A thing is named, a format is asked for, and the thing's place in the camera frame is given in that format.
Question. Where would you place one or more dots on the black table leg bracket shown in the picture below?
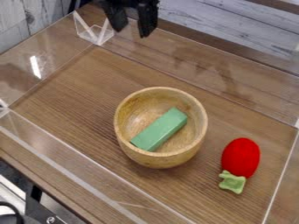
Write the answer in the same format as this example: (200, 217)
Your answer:
(36, 210)

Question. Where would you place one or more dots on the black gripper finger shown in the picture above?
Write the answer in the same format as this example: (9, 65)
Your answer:
(116, 14)
(146, 16)

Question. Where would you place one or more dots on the brown wooden bowl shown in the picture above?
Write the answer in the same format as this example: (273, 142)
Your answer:
(136, 112)

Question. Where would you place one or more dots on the clear acrylic tray wall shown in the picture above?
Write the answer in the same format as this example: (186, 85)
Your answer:
(84, 186)

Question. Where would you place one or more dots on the red plush strawberry toy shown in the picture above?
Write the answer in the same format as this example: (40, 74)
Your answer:
(238, 162)

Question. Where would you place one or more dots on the green rectangular block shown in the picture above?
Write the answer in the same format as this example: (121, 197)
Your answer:
(158, 131)

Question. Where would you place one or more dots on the clear acrylic corner bracket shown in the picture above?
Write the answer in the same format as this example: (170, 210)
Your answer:
(94, 34)

